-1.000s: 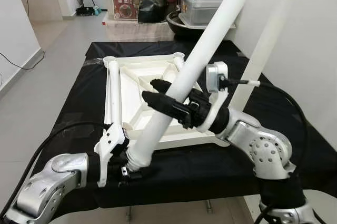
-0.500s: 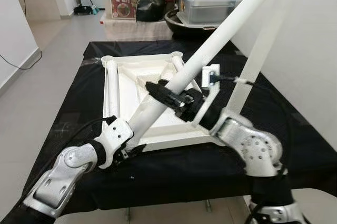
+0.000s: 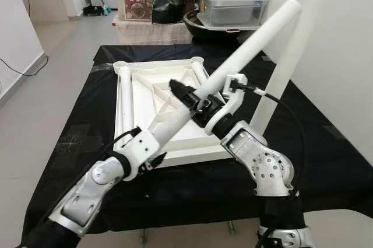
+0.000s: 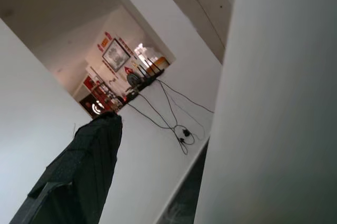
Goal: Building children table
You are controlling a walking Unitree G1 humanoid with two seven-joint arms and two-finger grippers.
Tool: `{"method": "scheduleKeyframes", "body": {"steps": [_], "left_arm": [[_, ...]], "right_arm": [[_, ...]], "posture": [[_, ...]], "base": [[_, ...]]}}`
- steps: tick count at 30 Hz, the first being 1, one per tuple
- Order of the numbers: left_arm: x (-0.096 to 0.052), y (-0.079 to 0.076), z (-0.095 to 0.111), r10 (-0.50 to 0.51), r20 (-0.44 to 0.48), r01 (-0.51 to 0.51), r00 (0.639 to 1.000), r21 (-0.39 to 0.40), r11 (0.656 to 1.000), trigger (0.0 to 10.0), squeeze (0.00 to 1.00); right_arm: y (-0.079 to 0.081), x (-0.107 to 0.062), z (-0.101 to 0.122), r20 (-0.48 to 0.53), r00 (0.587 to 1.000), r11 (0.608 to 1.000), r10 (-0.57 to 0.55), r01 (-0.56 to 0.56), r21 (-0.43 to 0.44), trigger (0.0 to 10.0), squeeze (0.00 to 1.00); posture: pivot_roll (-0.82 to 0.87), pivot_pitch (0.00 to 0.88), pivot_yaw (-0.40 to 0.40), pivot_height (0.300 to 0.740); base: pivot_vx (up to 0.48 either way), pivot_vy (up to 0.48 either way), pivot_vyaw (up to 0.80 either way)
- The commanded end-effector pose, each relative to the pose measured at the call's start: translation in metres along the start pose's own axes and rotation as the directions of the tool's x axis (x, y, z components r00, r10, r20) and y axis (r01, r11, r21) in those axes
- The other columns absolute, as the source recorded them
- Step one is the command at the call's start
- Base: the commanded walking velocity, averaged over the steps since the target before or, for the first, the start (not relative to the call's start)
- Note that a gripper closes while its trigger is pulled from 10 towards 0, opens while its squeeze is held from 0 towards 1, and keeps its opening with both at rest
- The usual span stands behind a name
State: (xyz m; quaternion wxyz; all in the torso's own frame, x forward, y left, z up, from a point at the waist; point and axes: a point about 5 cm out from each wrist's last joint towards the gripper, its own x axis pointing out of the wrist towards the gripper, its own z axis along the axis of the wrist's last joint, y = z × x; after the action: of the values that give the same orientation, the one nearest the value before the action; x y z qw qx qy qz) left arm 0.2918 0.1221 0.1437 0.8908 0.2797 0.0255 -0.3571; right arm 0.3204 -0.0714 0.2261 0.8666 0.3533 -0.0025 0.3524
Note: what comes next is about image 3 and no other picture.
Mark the black tablecloth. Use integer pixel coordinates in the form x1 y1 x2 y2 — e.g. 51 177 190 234
23 43 373 238

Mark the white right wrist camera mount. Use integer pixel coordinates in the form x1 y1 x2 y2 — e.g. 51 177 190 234
204 74 248 135

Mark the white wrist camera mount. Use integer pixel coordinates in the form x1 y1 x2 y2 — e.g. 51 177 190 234
204 74 248 135
119 128 161 176

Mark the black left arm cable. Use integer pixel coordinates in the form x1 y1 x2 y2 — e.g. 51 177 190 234
23 128 142 243

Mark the clear tape strip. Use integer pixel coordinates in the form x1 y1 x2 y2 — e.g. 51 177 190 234
93 63 117 71

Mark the clear tape patch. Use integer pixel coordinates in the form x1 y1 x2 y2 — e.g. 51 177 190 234
55 131 88 155

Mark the cream plastic children table top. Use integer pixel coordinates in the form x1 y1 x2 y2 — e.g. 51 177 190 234
114 55 275 170

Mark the black metal wok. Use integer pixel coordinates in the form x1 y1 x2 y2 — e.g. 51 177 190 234
184 10 235 41

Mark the red printed carton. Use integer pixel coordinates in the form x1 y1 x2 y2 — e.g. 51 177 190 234
121 0 155 22

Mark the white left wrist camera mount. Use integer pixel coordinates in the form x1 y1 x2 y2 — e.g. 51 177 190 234
119 128 161 176

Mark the clear plastic storage box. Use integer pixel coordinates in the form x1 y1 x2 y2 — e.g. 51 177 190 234
198 0 270 28

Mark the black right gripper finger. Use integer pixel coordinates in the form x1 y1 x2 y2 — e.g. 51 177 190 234
168 80 198 109

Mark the beige patterned cloth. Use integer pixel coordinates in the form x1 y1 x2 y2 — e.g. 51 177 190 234
114 19 193 44

